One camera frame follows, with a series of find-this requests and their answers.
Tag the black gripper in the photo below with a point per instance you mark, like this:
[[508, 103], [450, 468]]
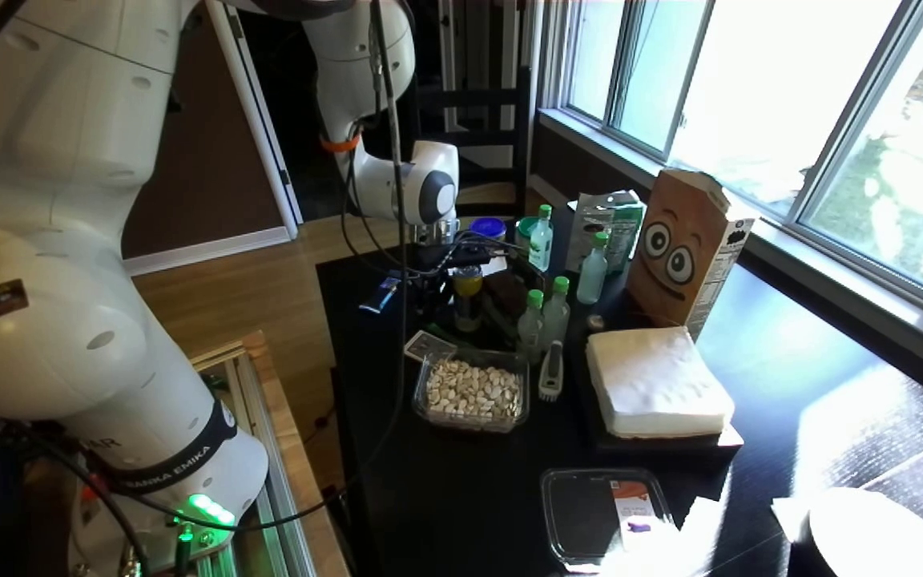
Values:
[[430, 249]]

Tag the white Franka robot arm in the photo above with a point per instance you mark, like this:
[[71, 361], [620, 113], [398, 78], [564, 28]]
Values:
[[55, 268]]

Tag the clear container with nuts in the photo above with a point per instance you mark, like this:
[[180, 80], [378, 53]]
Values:
[[472, 393]]

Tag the white square lidded container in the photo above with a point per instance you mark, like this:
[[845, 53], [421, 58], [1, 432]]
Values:
[[658, 380]]

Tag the empty clear plastic container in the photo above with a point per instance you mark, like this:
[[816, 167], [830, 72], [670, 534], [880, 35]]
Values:
[[579, 522]]

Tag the white paper napkin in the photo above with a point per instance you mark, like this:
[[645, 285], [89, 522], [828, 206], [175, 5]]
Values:
[[486, 268]]

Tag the jar with blue lid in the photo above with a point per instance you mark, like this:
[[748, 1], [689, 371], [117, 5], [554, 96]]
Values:
[[489, 229]]

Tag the clear bottle with green cap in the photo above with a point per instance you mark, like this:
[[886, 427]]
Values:
[[554, 312], [540, 241], [594, 272], [530, 324]]

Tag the black chair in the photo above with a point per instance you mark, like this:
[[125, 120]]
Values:
[[480, 108]]

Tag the white framed panel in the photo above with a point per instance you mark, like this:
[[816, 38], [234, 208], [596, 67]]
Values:
[[258, 129]]

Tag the brown paper bag with face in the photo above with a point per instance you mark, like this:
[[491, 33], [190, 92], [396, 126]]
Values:
[[688, 245]]

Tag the white packet with purple label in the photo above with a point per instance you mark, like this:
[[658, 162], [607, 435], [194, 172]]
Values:
[[637, 509]]

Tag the large glass window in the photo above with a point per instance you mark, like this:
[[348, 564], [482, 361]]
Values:
[[802, 108]]

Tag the white plate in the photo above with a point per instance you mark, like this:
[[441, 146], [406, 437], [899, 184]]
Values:
[[880, 534]]

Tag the aluminium rail frame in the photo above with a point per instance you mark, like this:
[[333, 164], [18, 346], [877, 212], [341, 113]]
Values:
[[258, 468]]

